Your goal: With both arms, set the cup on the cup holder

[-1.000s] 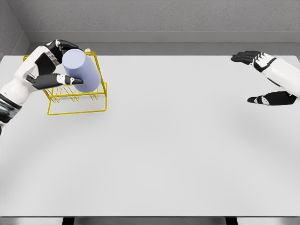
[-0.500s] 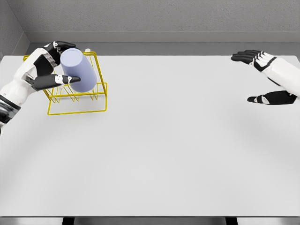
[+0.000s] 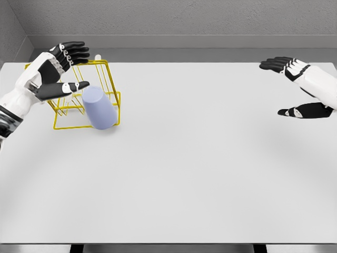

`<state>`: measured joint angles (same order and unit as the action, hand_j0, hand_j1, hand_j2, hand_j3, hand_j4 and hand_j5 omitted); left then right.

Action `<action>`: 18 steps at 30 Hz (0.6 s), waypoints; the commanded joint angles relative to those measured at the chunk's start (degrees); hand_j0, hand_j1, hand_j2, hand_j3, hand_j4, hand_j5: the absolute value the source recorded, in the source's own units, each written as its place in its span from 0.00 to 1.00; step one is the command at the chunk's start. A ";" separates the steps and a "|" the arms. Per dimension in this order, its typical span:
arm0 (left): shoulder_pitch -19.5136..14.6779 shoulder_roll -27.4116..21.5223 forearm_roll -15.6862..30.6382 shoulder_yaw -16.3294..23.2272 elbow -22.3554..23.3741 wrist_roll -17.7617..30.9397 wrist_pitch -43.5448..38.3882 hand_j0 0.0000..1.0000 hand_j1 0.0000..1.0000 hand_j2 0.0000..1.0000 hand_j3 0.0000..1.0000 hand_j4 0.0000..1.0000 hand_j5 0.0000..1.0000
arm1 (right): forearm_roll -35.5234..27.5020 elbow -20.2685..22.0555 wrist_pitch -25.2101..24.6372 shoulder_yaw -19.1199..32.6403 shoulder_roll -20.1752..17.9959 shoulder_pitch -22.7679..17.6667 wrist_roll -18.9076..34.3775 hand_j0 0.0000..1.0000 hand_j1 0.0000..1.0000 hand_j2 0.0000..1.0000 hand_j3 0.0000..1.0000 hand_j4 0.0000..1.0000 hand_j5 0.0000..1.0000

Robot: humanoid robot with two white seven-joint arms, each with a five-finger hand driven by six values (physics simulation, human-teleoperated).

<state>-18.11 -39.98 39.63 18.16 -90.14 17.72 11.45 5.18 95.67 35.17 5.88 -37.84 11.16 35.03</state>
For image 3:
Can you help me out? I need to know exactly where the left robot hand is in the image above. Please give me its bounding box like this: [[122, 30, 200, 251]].
[[15, 41, 91, 102]]

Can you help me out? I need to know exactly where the lavender blue cup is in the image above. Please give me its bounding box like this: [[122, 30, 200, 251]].
[[81, 85, 117, 131]]

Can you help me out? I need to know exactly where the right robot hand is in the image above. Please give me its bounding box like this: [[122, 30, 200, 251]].
[[259, 56, 337, 119]]

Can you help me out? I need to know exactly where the yellow wire cup holder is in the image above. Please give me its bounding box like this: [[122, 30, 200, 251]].
[[25, 54, 122, 130]]

